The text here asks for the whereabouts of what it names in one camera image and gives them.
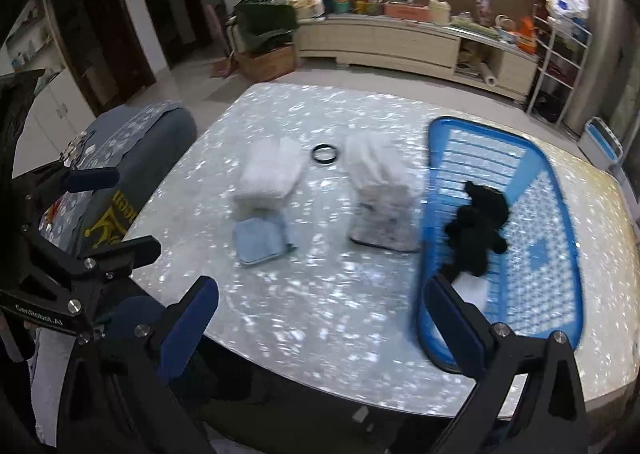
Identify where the grey-white fluffy cloth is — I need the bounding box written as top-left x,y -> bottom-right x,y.
344,133 -> 422,253

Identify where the orange bag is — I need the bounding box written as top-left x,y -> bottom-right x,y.
516,16 -> 541,53

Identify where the dark wooden door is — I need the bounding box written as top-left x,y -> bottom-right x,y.
44,0 -> 157,116

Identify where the chair with grey-blue cover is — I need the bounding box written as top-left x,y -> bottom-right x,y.
37,101 -> 198,255

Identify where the person's light grey clothing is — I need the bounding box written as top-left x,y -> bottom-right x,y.
27,326 -> 81,447

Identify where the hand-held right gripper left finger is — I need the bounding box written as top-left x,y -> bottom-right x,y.
65,275 -> 221,454

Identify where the beige plastic jug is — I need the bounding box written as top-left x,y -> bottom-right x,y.
429,0 -> 454,26

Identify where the pink box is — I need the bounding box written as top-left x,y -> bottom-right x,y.
384,2 -> 432,21

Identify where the grey refrigerator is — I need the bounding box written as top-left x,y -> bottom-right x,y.
564,0 -> 632,136

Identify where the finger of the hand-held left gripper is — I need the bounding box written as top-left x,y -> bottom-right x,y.
82,235 -> 162,285
25,166 -> 121,200

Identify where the cream television cabinet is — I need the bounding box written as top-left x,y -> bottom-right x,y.
295,14 -> 542,103

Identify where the small light blue cloth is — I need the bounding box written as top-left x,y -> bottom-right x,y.
232,214 -> 297,266

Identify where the black ring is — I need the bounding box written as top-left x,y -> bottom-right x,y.
311,144 -> 340,166

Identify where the white paper roll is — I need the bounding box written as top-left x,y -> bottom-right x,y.
476,62 -> 501,88

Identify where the small white cloth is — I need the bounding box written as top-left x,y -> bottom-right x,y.
446,273 -> 492,311

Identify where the blue and white crate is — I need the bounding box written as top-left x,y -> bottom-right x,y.
579,116 -> 626,170

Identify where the dark green bag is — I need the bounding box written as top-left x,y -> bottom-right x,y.
231,0 -> 301,55

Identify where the white fluffy towel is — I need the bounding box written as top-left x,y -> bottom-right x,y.
234,136 -> 303,210

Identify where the clear food container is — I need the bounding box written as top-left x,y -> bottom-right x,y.
285,0 -> 327,23

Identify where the cardboard box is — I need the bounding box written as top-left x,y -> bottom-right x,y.
231,45 -> 299,83

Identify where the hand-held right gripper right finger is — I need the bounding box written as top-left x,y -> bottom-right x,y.
422,274 -> 591,454

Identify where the white wire rack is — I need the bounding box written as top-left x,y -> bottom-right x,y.
524,9 -> 594,126

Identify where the blue plastic basket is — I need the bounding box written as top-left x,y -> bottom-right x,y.
412,116 -> 585,376

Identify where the black plush toy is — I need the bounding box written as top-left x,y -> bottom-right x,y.
444,180 -> 511,279

